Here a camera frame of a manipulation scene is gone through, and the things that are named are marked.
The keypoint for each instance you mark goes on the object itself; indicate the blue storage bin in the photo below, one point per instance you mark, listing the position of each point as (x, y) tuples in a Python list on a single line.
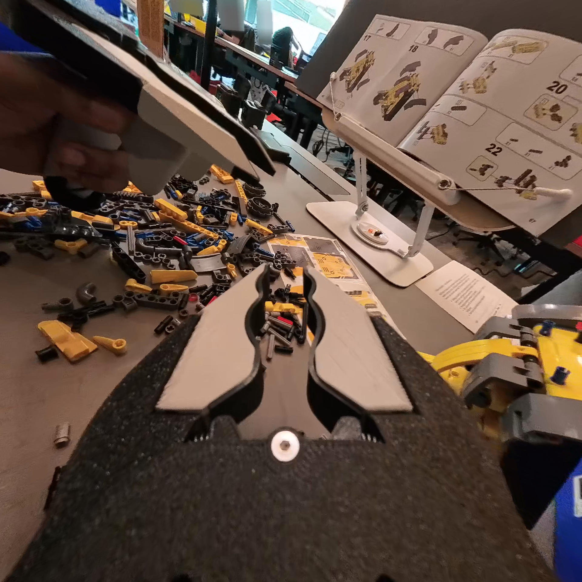
[(568, 536)]

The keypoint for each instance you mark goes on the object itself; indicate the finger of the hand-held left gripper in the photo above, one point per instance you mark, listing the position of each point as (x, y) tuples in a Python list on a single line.
[(195, 122), (159, 159)]

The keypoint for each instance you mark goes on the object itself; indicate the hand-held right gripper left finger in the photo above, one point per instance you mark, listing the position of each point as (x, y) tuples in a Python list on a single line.
[(213, 354)]

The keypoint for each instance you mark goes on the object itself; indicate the black power brick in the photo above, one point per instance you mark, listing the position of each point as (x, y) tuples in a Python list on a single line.
[(278, 146)]

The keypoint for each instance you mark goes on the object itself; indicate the white book stand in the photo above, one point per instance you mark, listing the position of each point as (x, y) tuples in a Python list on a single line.
[(386, 254)]

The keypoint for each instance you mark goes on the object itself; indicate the open instruction booklet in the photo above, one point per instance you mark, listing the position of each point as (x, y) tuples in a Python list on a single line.
[(454, 95)]

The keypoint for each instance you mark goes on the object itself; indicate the brown cardboard panel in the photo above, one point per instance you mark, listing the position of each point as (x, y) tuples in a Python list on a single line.
[(151, 27)]

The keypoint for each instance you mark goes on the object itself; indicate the printed white paper sheet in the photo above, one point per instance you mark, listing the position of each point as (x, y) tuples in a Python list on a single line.
[(463, 295)]

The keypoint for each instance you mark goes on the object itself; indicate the pile of toy building parts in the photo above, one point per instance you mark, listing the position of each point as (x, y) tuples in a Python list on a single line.
[(182, 236)]

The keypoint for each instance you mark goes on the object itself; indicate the dark equipment pile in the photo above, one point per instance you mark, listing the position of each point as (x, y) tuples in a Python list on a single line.
[(245, 104)]

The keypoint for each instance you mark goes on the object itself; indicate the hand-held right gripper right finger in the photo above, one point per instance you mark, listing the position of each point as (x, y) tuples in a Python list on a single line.
[(354, 359)]

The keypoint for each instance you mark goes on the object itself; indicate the small black toy tire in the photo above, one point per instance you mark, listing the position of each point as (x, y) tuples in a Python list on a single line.
[(259, 208), (253, 188)]

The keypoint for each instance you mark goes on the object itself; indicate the person's left hand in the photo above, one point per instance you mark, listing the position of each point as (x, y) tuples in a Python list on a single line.
[(32, 113)]

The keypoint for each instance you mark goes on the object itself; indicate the toy sticker sheet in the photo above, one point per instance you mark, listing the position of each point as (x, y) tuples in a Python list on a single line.
[(332, 263)]

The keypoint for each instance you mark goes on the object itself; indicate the long black background desk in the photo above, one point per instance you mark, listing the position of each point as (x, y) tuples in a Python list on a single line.
[(254, 59)]

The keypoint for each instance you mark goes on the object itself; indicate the black metal post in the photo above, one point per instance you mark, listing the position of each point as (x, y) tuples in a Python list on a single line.
[(209, 41)]

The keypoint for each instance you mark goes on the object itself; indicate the yellow grey toy vehicle model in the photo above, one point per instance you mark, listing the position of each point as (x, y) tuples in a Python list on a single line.
[(541, 354)]

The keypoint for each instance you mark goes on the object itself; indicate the black office chair base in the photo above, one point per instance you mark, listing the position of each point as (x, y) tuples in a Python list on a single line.
[(482, 245)]

